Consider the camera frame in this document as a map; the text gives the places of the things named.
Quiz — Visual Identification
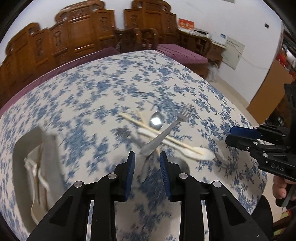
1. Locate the white slotted plastic spoon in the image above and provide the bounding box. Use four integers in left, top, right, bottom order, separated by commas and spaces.
138, 128, 215, 161

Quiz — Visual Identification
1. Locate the steel fork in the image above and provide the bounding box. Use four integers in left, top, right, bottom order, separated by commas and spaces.
140, 104, 194, 157

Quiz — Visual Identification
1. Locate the white plastic fork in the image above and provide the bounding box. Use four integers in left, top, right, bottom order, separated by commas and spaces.
24, 158, 50, 191

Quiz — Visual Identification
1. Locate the small steel spoon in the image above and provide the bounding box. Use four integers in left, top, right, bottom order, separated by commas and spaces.
149, 111, 165, 131

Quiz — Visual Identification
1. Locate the dark steel spork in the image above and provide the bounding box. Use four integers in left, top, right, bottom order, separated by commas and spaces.
116, 128, 145, 148

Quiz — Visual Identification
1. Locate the dark wooden chopstick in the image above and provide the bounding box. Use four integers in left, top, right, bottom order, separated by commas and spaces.
39, 175, 49, 211
35, 144, 43, 204

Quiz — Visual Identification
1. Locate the white ceramic soup spoon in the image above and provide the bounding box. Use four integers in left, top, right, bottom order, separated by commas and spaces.
31, 192, 46, 224

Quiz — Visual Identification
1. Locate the large steel spoon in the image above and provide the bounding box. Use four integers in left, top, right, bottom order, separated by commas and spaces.
139, 153, 190, 181

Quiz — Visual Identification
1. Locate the person's right hand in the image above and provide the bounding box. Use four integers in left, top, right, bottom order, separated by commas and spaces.
273, 176, 288, 199

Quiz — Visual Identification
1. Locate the brown cardboard sheet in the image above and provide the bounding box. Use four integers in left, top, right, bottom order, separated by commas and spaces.
247, 60, 293, 124

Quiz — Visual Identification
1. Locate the grey metal tray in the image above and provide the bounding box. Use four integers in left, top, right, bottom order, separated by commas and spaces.
13, 126, 67, 230

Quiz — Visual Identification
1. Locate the plastic bag under table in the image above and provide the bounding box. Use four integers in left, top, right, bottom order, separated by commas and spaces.
206, 63, 219, 82

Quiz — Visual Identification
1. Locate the white router box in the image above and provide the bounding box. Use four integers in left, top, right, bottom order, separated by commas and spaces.
211, 32, 228, 45

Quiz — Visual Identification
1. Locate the wooden side table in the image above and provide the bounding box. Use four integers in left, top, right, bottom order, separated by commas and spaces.
178, 29, 226, 67

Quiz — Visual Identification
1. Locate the purple armchair cushion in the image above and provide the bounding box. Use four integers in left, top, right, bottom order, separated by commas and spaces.
156, 44, 208, 65

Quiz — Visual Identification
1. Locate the blue floral tablecloth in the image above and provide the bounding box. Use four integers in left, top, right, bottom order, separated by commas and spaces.
1, 51, 267, 240

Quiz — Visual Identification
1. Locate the red gift box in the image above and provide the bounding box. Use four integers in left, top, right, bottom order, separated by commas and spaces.
178, 18, 194, 30

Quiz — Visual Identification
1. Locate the carved wooden armchair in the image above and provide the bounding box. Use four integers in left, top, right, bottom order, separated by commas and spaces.
123, 1, 209, 78

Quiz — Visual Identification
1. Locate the purple sofa cushion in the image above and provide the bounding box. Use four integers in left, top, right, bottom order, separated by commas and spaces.
1, 47, 120, 116

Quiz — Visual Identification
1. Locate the carved wooden sofa bench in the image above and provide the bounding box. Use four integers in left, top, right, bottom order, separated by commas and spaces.
0, 0, 121, 107

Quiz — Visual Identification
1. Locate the white wall panel cover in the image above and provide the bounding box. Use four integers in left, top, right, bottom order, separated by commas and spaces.
222, 37, 245, 70

